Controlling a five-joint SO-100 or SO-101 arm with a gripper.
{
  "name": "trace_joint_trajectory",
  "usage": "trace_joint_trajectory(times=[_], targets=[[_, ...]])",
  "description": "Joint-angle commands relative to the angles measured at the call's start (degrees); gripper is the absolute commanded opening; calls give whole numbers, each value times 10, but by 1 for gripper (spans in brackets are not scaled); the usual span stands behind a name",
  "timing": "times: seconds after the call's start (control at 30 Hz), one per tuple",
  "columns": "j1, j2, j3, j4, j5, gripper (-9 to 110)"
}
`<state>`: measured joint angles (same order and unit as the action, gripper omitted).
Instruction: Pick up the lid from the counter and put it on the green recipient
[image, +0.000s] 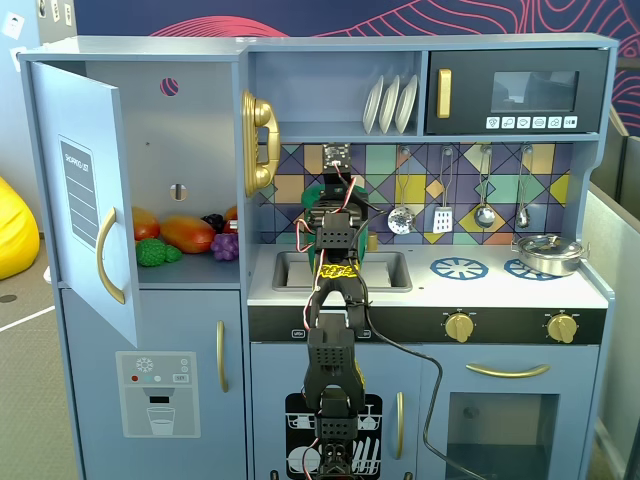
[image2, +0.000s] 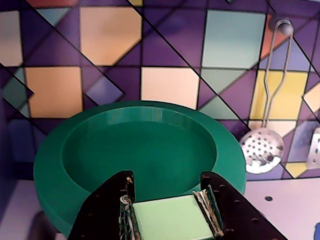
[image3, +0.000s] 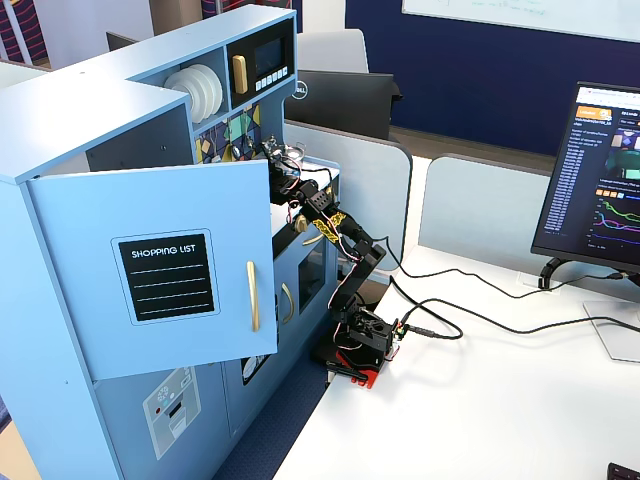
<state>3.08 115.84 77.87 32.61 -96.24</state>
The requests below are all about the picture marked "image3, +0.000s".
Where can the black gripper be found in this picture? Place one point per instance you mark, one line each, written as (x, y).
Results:
(278, 176)

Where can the steel pot lid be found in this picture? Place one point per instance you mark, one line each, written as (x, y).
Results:
(286, 151)

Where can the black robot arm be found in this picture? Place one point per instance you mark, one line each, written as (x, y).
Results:
(357, 280)

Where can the small steel pot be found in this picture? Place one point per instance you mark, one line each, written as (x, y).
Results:
(299, 159)

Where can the gold stove knob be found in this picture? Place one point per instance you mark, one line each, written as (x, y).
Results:
(300, 223)

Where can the black Dell monitor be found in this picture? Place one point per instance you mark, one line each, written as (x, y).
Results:
(345, 105)

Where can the white plate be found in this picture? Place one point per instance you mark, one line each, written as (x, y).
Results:
(199, 102)
(177, 82)
(218, 97)
(209, 100)

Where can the light blue desk divider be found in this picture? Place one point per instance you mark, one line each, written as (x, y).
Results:
(480, 210)
(375, 180)

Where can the dark desk partition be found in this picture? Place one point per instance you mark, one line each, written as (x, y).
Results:
(117, 41)

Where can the blue toy kitchen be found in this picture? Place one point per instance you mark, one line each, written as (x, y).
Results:
(75, 85)

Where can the blue shopping list door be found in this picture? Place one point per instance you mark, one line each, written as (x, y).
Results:
(75, 250)

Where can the red clamp base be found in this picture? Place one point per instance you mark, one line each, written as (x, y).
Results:
(367, 377)

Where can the whiteboard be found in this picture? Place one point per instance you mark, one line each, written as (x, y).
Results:
(500, 12)

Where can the lit computer monitor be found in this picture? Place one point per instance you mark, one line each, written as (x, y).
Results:
(585, 175)

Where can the silver monitor stand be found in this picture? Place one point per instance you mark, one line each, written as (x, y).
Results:
(615, 340)

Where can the black keyboard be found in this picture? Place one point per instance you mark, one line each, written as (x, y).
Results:
(625, 474)

